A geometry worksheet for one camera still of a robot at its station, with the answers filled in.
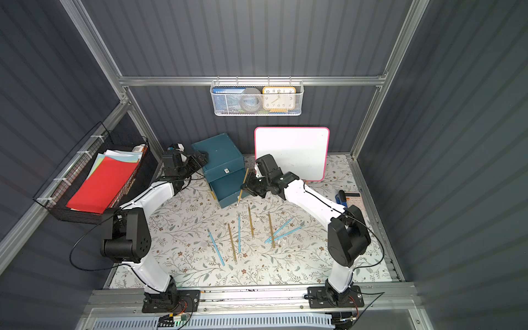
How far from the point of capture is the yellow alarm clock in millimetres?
885

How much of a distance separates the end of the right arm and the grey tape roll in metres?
0.30

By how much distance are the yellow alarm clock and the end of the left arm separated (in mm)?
365

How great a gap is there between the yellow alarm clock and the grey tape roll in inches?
1.1

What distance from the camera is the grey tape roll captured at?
2.89ft

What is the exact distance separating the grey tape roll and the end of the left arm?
0.28 m

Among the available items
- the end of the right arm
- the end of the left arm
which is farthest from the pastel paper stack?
the end of the right arm

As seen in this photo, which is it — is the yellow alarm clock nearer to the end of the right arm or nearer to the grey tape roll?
the grey tape roll

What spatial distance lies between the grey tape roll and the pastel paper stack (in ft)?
1.53

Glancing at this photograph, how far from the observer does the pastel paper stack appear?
75 centimetres
